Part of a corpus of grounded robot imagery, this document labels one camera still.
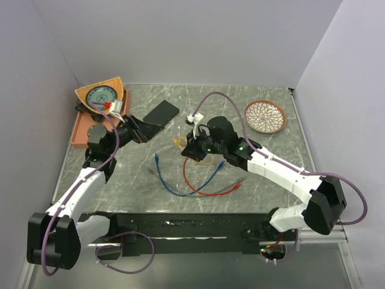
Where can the pink plastic tray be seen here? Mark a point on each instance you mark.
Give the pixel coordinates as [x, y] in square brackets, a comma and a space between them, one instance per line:
[84, 121]

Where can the black network switch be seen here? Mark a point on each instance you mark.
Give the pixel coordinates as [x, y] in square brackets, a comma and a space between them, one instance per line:
[162, 114]

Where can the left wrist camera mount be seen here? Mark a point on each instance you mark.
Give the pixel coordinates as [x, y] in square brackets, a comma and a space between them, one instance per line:
[114, 109]

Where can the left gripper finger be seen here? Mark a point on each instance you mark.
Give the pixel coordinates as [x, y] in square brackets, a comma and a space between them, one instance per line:
[138, 123]
[147, 131]

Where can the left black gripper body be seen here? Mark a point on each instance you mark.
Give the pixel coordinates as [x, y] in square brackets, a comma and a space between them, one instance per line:
[126, 133]

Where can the dark bowl under basket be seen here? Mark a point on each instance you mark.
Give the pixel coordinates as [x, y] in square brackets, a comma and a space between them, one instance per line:
[96, 117]

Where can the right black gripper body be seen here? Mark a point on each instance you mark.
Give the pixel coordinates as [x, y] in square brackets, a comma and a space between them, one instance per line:
[204, 144]

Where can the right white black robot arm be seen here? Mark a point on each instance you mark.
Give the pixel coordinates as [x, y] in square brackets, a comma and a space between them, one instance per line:
[322, 198]

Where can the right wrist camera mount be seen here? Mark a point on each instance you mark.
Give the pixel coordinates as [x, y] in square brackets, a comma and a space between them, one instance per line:
[194, 121]

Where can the floral patterned ceramic plate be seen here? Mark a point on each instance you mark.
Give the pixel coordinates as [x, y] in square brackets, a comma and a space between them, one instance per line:
[264, 116]

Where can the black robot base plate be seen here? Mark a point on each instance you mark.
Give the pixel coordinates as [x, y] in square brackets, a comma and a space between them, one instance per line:
[165, 233]

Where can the blue green ceramic plate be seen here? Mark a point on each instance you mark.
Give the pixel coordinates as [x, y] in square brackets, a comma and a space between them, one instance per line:
[101, 96]

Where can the aluminium rail frame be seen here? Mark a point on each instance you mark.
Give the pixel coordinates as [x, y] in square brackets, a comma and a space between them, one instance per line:
[347, 269]

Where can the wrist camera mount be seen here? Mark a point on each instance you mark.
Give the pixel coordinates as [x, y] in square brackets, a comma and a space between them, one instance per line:
[194, 121]
[114, 109]

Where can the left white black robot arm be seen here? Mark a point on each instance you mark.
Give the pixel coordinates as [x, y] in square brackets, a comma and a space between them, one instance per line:
[55, 238]

